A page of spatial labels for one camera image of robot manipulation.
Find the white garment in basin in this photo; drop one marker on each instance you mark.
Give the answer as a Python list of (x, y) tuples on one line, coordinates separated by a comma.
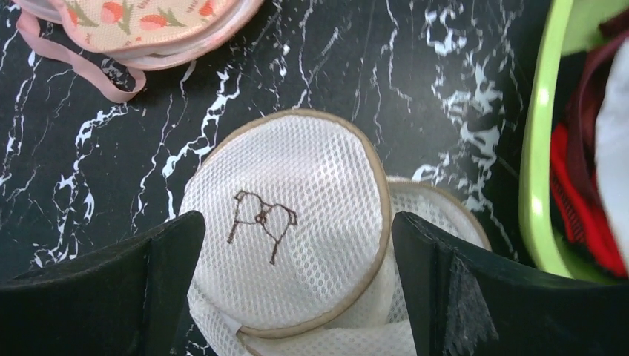
[(611, 150)]

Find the bright red garment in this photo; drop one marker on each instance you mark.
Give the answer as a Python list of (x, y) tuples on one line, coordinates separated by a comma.
[(584, 225)]

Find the dark red garment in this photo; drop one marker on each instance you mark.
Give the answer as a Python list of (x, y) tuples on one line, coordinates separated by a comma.
[(585, 103)]

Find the green plastic basin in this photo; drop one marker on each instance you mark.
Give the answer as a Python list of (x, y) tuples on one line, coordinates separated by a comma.
[(570, 26)]

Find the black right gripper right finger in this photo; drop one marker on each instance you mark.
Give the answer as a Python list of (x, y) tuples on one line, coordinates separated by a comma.
[(464, 300)]

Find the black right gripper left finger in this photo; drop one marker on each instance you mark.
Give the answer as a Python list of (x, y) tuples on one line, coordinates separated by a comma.
[(123, 299)]

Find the floral print laundry bag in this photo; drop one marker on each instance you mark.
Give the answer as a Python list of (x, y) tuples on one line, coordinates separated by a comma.
[(143, 35)]

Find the white mesh laundry bag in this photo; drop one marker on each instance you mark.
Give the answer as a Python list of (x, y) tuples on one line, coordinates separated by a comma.
[(297, 257)]

